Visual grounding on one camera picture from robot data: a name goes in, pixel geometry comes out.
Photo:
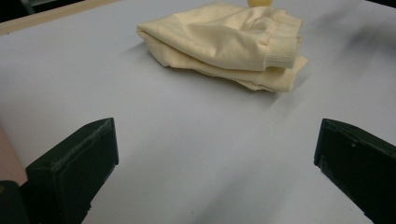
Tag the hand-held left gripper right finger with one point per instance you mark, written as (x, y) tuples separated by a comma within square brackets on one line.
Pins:
[(358, 165)]

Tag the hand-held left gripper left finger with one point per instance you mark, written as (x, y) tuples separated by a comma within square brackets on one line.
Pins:
[(71, 168)]

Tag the cream pants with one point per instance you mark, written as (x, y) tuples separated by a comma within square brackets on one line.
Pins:
[(227, 43)]

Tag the yellow round object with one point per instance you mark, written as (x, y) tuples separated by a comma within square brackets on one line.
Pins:
[(260, 2)]

